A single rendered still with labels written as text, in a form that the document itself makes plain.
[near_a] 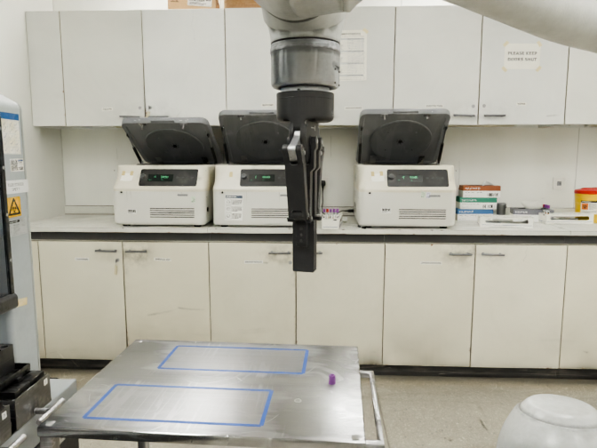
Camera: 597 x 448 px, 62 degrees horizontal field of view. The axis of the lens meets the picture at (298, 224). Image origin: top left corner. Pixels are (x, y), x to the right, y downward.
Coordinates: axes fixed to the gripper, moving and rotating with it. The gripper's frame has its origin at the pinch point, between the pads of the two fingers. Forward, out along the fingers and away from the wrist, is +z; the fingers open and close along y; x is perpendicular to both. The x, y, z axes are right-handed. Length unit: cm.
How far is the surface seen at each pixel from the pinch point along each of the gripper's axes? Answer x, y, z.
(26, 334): 80, 31, 32
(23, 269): 80, 32, 16
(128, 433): 35, 8, 38
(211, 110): 122, 226, -40
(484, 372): -46, 241, 117
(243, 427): 15.6, 15.2, 37.2
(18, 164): 80, 33, -10
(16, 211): 80, 31, 1
